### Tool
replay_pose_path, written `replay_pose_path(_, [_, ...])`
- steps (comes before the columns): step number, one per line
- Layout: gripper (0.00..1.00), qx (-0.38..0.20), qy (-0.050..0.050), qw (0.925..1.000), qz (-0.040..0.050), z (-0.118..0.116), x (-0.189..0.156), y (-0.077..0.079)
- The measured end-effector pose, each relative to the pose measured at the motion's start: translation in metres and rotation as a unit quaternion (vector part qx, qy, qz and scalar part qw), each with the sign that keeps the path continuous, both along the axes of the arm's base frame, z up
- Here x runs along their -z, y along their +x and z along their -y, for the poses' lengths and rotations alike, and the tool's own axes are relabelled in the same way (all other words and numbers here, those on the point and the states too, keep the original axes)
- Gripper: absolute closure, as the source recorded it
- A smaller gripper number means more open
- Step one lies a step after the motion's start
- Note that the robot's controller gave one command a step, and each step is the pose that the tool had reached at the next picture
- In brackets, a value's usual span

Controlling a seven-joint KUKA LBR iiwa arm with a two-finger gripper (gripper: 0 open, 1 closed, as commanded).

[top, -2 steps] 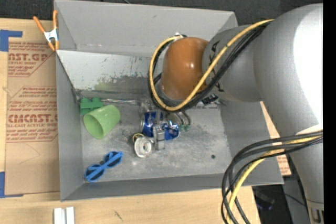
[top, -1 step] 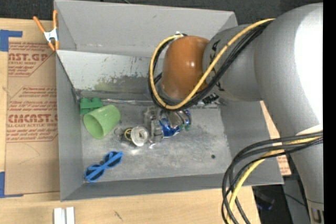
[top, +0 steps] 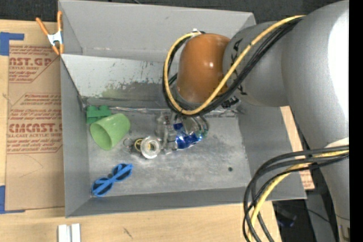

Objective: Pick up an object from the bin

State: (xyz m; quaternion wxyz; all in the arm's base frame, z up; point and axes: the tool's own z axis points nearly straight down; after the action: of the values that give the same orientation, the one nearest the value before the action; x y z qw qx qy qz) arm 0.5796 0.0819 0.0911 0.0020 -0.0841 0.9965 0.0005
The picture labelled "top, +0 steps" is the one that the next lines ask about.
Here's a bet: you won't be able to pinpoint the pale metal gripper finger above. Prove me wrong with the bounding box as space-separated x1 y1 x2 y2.
155 112 172 136
162 133 175 155

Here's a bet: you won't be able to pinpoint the clear glass jar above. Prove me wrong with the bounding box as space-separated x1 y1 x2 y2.
140 135 161 160

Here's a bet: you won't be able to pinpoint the grey metal bin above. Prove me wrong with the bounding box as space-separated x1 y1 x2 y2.
57 0 308 218

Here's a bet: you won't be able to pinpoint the light green cup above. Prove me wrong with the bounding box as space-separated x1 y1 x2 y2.
90 113 132 151

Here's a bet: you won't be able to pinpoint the blue sunglasses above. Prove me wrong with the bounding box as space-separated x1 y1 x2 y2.
91 163 134 198

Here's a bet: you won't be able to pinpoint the dark green toy block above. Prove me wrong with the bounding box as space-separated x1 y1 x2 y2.
86 104 112 124

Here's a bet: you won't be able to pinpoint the brown cardboard board red print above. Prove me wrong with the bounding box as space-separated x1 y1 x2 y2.
0 19 66 214

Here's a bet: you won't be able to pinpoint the black cylinder on white bracket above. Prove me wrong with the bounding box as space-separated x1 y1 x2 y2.
221 95 241 110

